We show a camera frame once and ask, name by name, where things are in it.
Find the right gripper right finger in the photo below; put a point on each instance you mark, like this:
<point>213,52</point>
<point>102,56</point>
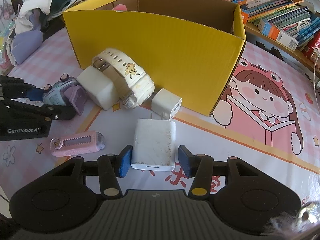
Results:
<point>198,167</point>

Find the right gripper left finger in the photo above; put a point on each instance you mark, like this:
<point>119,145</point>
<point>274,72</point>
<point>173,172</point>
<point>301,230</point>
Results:
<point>110,168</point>

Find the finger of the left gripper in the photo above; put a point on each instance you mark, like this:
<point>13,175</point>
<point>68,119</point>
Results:
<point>24,111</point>
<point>33,94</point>

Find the purple toy car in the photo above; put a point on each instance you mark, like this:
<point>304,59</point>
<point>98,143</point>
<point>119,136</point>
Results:
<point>65,92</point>

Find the white rectangular eraser block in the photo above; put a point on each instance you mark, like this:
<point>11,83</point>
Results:
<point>99,87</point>

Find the small white usb charger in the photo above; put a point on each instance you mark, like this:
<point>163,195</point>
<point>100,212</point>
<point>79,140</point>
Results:
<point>166,104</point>

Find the pink plush pig toy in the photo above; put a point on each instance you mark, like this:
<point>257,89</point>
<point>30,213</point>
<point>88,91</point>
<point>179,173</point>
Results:
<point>120,7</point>

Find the pile of clothes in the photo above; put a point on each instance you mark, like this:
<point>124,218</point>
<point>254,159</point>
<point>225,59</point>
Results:
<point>30,27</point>

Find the yellow cardboard box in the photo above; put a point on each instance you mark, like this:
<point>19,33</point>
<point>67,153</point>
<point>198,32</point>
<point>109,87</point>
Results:
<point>189,47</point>

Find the orange white medicine box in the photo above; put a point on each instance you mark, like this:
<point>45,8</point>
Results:
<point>270,30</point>

